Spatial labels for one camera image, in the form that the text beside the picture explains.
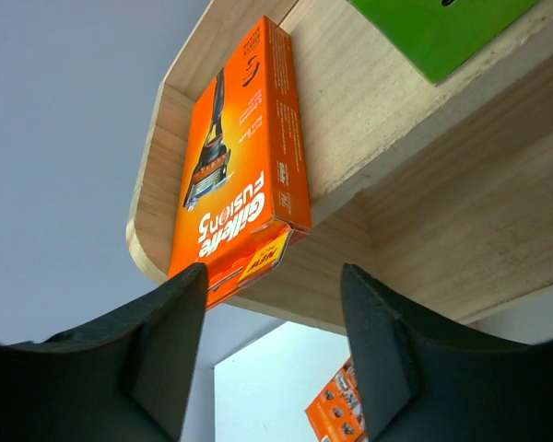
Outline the black green GilletteLabs box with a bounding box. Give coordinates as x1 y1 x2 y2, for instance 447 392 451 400
350 0 537 84

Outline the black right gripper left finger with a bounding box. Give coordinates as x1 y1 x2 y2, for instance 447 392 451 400
0 263 208 441

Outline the orange styler box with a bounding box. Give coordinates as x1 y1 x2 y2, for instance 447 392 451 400
169 17 312 308
305 357 368 442

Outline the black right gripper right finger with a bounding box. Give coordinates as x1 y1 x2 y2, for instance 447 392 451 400
340 264 553 441

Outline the orange styler box back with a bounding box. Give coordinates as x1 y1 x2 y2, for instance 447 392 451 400
305 357 368 442

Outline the wooden shelf unit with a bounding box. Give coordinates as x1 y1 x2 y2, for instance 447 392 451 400
126 0 553 333

